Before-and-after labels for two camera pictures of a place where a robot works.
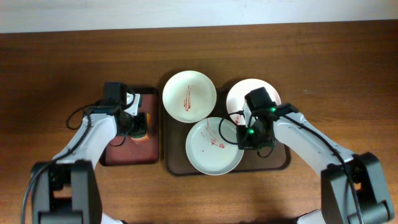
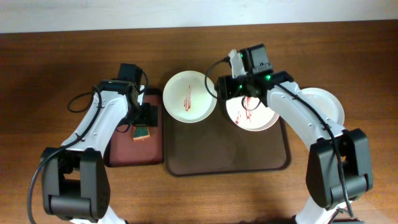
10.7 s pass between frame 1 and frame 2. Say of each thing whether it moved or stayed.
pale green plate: moved
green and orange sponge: stayed
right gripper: moved
